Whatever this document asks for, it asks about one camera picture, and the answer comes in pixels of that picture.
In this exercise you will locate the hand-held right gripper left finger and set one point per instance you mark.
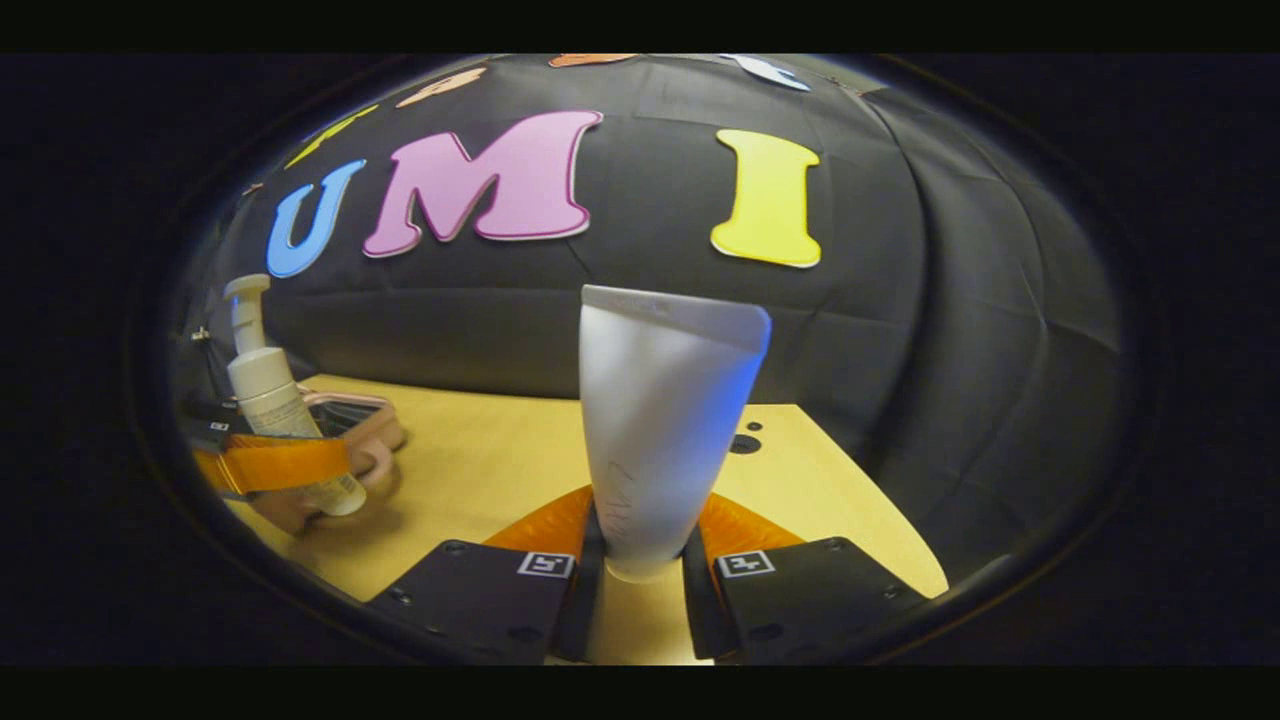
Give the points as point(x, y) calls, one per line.
point(575, 620)

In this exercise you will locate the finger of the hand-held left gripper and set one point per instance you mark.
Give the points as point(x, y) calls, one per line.
point(280, 462)
point(205, 415)

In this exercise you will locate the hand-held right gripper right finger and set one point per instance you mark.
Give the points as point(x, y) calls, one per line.
point(700, 615)

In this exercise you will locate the white pump bottle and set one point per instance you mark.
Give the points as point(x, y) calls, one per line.
point(262, 385)

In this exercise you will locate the pink suitcase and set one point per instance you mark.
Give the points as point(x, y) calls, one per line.
point(380, 435)

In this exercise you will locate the white squeeze tube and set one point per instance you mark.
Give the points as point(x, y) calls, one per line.
point(660, 420)

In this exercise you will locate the black backdrop cloth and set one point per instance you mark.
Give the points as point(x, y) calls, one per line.
point(650, 260)

